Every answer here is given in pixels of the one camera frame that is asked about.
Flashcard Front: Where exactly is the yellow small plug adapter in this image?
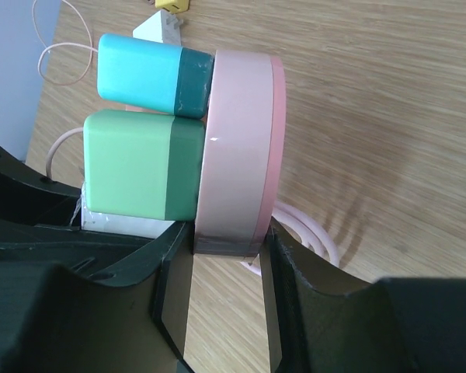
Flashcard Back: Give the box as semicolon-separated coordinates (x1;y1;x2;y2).
155;0;190;14

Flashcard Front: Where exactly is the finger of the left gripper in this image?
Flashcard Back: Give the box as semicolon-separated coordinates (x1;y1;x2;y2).
0;146;150;268

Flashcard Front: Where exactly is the white square charger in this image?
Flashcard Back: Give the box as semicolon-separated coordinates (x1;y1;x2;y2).
132;9;183;46

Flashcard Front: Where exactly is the pink round socket base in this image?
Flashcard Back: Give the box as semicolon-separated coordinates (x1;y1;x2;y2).
194;50;287;258

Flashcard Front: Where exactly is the teal plug adapter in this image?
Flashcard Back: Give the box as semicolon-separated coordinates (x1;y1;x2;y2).
97;33;214;119

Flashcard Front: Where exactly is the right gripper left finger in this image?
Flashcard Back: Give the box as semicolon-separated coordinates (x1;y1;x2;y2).
0;221;193;372

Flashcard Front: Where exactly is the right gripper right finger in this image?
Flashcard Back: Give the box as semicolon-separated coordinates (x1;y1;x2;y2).
260;227;466;372

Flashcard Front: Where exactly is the green plug adapter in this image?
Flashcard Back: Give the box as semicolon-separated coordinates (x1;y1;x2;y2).
83;110;205;221

